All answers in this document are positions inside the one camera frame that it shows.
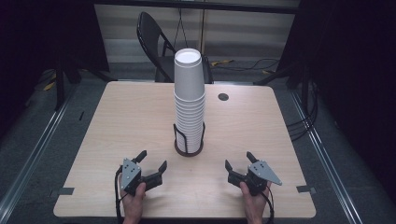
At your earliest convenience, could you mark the person's left hand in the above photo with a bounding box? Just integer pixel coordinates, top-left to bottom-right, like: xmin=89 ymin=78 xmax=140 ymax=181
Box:
xmin=119 ymin=181 xmax=148 ymax=220

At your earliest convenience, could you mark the thin black floor cable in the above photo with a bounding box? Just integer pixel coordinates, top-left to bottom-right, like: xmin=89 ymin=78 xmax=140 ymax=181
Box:
xmin=214 ymin=57 xmax=280 ymax=73

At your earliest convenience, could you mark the bundle of black floor cables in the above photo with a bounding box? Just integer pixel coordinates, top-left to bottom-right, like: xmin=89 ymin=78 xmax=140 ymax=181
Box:
xmin=285 ymin=74 xmax=319 ymax=142

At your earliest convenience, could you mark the metal floor rail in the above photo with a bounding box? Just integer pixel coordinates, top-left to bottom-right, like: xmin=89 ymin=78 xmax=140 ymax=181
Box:
xmin=0 ymin=83 xmax=80 ymax=217
xmin=289 ymin=90 xmax=364 ymax=224

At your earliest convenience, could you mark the hanging thin black cable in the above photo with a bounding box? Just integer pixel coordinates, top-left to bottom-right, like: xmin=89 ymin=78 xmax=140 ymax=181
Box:
xmin=173 ymin=7 xmax=190 ymax=50

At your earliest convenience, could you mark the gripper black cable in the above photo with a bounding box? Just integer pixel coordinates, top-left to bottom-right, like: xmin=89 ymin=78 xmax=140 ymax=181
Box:
xmin=113 ymin=165 xmax=129 ymax=224
xmin=259 ymin=186 xmax=276 ymax=224

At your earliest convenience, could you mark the black wire cup holder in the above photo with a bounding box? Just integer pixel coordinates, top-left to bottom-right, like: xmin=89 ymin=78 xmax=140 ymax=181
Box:
xmin=172 ymin=121 xmax=206 ymax=158

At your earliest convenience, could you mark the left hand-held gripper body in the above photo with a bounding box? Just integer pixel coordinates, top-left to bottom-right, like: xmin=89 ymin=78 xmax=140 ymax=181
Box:
xmin=120 ymin=157 xmax=163 ymax=197

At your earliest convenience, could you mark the grey tape strip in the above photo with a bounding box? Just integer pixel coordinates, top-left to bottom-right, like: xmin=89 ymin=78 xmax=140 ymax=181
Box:
xmin=295 ymin=184 xmax=314 ymax=194
xmin=57 ymin=187 xmax=76 ymax=197

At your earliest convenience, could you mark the person's right hand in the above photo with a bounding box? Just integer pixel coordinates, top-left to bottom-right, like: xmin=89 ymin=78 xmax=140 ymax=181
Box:
xmin=239 ymin=180 xmax=273 ymax=220

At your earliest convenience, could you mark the black metal stand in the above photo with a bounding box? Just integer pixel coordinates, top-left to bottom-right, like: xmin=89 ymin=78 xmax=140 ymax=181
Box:
xmin=53 ymin=52 xmax=118 ymax=112
xmin=252 ymin=59 xmax=312 ymax=91

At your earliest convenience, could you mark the stack of white paper cups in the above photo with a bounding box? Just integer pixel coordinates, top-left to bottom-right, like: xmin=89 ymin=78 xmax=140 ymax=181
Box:
xmin=173 ymin=48 xmax=206 ymax=154

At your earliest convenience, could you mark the black folding chair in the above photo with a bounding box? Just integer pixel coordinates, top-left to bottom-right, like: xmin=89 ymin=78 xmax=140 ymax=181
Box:
xmin=136 ymin=11 xmax=215 ymax=85

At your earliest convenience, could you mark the yellow floor cable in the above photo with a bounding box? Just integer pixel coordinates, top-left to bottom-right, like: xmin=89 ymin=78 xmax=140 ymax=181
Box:
xmin=210 ymin=59 xmax=234 ymax=67

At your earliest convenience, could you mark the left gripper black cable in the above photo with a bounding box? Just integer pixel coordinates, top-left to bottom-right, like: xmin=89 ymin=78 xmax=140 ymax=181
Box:
xmin=113 ymin=165 xmax=129 ymax=224

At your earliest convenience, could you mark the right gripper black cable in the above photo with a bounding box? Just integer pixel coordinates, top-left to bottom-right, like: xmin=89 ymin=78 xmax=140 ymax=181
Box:
xmin=259 ymin=186 xmax=276 ymax=224

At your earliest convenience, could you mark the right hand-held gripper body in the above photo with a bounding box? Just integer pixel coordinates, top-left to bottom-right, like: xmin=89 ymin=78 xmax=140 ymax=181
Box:
xmin=227 ymin=160 xmax=284 ymax=197

